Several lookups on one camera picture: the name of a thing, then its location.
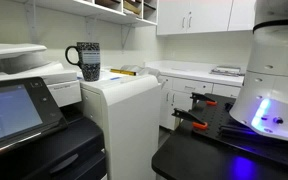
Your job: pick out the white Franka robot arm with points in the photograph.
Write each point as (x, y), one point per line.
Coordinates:
(277, 83)

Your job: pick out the black speckled notebook-print mug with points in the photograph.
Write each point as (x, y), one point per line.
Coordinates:
(90, 70)

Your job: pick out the white base cabinet with drawers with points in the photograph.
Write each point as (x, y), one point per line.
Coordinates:
(180, 100)

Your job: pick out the white copier finisher unit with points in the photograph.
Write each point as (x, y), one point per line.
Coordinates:
(130, 126)

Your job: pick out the white paper sheet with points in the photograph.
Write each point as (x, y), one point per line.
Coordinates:
(105, 76)

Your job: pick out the white countertop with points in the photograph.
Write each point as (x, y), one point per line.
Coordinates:
(190, 70)

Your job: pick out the black clamp with orange tip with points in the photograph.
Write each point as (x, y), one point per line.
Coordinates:
(189, 117)
(202, 98)

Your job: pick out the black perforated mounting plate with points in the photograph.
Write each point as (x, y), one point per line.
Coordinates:
(217, 120)

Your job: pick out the black robot table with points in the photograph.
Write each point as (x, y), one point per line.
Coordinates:
(190, 156)

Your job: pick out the white and black office copier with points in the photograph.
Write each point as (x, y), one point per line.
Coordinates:
(64, 140)

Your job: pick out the copier touchscreen control panel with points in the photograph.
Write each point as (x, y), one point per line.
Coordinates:
(14, 110)

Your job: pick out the white wall shelf with cubbies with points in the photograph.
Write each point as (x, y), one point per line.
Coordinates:
(117, 8)

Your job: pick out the white wall cabinet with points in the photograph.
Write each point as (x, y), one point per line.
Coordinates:
(204, 15)

